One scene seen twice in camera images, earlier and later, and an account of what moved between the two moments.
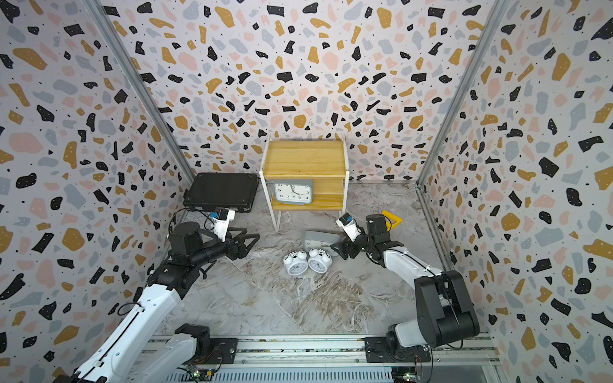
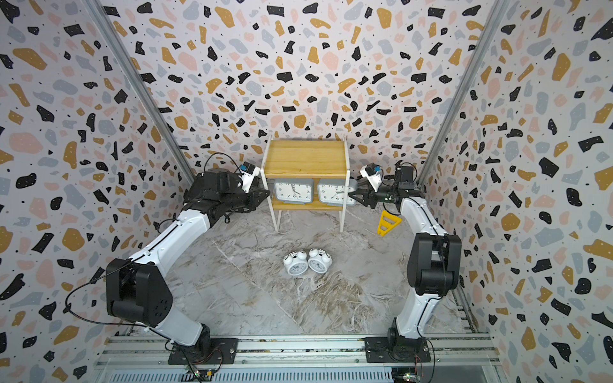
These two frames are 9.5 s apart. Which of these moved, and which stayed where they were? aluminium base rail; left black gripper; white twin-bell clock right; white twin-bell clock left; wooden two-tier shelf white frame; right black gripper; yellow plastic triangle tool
Moved: left black gripper; right black gripper
Stayed: wooden two-tier shelf white frame; yellow plastic triangle tool; aluminium base rail; white twin-bell clock left; white twin-bell clock right
